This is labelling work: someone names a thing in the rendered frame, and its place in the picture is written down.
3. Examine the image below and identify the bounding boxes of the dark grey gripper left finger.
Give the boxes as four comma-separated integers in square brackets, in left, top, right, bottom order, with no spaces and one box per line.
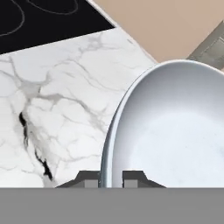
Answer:
[54,170,101,189]

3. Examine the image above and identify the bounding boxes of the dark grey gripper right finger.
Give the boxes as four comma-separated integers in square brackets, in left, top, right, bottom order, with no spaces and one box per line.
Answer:
[122,170,167,189]

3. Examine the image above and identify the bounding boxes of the white bowl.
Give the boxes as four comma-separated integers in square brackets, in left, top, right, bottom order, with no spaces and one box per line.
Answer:
[98,59,224,189]

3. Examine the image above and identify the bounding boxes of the black hob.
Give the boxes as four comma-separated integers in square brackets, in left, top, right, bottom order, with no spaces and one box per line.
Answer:
[0,0,116,56]

